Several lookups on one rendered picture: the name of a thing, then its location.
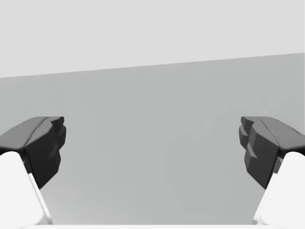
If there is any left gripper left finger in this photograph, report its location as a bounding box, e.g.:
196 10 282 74
0 116 67 226

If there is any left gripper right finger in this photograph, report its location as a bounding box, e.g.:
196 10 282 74
239 116 305 226

